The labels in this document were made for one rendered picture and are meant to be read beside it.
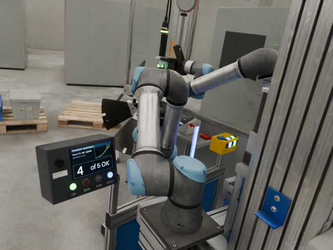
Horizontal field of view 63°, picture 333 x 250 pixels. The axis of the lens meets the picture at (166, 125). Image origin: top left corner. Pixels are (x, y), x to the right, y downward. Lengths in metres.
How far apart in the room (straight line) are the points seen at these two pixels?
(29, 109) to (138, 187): 3.61
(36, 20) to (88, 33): 6.80
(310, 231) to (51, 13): 13.26
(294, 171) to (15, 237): 2.17
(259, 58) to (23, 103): 3.61
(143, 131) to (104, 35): 6.17
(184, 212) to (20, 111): 3.68
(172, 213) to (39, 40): 12.99
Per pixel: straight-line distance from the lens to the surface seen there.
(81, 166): 1.02
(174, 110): 1.20
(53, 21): 13.62
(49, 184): 1.00
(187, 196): 0.91
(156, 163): 0.89
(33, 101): 4.33
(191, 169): 0.88
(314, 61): 0.77
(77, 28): 6.99
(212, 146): 1.74
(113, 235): 1.39
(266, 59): 1.25
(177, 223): 0.98
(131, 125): 1.72
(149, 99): 1.04
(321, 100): 0.76
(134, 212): 1.39
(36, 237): 2.52
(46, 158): 0.97
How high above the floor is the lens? 1.68
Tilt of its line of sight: 20 degrees down
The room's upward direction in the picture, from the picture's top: 8 degrees clockwise
